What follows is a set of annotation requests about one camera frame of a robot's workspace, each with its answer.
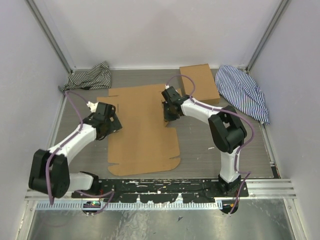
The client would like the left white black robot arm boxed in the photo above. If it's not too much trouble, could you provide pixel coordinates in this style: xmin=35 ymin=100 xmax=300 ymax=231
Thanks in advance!
xmin=28 ymin=112 xmax=122 ymax=201

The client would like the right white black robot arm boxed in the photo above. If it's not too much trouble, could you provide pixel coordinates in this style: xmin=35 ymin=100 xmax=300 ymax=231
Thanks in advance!
xmin=162 ymin=92 xmax=247 ymax=198

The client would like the folded brown cardboard box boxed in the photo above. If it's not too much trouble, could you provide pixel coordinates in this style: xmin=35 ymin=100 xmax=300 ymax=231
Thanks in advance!
xmin=179 ymin=63 xmax=220 ymax=105

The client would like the grey striped cloth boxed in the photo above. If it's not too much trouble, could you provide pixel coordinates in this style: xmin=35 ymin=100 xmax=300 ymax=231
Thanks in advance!
xmin=58 ymin=61 xmax=112 ymax=92

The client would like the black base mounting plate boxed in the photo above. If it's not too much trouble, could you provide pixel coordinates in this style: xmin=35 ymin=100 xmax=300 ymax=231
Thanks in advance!
xmin=71 ymin=177 xmax=250 ymax=204

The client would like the blue white striped cloth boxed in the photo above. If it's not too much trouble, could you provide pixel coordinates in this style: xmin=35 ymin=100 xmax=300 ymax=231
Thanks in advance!
xmin=215 ymin=65 xmax=270 ymax=125

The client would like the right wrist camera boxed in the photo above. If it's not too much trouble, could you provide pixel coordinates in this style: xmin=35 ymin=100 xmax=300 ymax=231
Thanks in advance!
xmin=161 ymin=86 xmax=181 ymax=103

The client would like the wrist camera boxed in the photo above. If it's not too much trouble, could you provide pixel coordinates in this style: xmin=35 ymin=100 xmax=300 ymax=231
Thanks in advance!
xmin=86 ymin=101 xmax=116 ymax=121
xmin=161 ymin=86 xmax=181 ymax=103

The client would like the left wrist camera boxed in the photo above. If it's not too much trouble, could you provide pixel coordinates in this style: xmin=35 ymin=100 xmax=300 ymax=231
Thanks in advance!
xmin=86 ymin=101 xmax=116 ymax=121

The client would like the perforated cable duct strip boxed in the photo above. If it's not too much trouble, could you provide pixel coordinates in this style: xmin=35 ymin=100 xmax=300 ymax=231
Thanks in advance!
xmin=35 ymin=200 xmax=223 ymax=211

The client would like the aluminium rail frame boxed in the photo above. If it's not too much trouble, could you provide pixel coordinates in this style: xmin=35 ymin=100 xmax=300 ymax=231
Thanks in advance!
xmin=24 ymin=178 xmax=298 ymax=201

